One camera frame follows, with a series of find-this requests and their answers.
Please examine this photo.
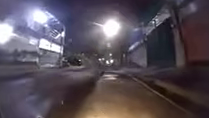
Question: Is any street lamp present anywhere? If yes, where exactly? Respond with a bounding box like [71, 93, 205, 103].
[90, 17, 123, 64]

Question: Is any dark vehicle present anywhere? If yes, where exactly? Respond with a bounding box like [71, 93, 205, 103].
[60, 54, 84, 68]

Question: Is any row of buildings with shutters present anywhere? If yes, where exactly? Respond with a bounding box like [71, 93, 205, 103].
[117, 0, 209, 70]

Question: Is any building with lit signs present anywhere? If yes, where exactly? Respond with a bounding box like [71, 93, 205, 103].
[0, 7, 69, 72]

